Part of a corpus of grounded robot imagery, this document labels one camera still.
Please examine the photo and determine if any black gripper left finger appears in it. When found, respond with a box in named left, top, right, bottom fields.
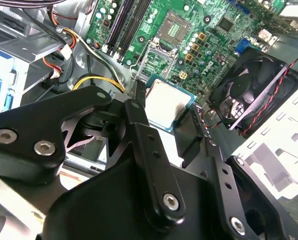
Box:
left=0, top=78, right=187, bottom=226

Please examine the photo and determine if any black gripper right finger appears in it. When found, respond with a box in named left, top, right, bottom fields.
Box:
left=173, top=106, right=293, bottom=240

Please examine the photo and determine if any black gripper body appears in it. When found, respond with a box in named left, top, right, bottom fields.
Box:
left=42, top=159, right=229, bottom=240

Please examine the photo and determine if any silver CPU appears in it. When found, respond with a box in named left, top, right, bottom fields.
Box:
left=145, top=73, right=198, bottom=133

